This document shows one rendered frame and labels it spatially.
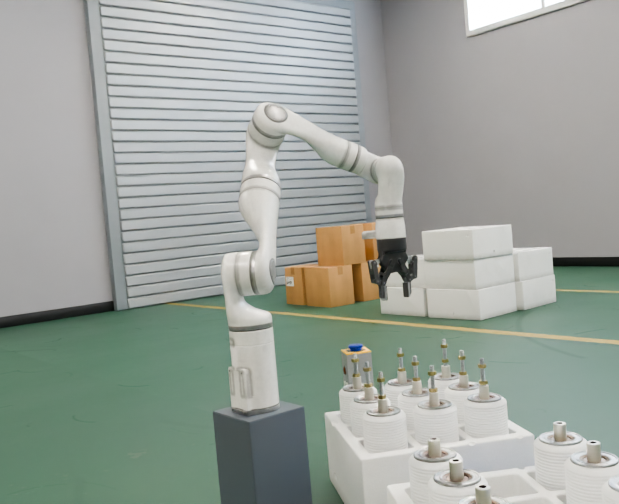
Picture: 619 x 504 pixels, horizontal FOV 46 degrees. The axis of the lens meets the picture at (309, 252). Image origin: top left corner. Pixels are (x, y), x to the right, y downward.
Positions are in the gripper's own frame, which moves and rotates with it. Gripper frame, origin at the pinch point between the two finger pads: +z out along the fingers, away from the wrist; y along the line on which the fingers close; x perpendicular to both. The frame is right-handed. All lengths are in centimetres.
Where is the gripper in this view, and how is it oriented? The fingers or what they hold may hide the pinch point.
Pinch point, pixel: (395, 293)
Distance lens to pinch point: 184.7
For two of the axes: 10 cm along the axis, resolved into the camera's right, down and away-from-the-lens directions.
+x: -4.6, 0.0, 8.9
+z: 0.8, 10.0, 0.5
